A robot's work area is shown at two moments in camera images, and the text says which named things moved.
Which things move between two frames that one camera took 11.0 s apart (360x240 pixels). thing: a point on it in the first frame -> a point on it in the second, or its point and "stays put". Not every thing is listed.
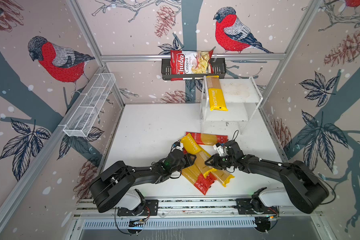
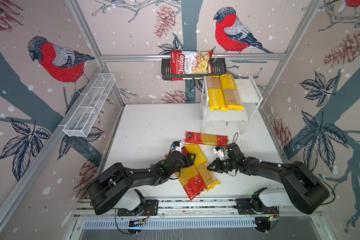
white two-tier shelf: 240,96 stays put
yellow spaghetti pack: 204,162 -> 233,100
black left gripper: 189,161 stays put
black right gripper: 214,161 stays put
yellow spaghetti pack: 216,99 stays put
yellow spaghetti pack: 224,177 -> 199,166
